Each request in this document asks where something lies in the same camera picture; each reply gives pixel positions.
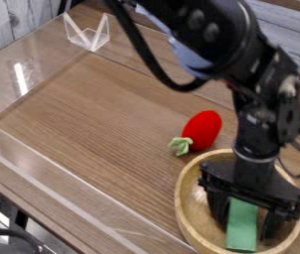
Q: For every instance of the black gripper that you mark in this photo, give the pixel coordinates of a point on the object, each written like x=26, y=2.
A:
x=259, y=185

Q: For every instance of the green rectangular block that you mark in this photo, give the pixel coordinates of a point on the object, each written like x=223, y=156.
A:
x=241, y=227

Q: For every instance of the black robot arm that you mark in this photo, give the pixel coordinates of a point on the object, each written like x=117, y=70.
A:
x=220, y=45

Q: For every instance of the brown wooden bowl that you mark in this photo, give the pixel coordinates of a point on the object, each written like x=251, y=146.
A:
x=204, y=234

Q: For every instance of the red plush strawberry toy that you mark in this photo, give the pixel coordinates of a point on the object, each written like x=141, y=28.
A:
x=200, y=133

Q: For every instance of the clear acrylic tray wall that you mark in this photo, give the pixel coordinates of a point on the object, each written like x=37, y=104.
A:
x=86, y=124

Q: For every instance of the clear acrylic corner bracket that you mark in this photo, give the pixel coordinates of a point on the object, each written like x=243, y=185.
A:
x=89, y=39

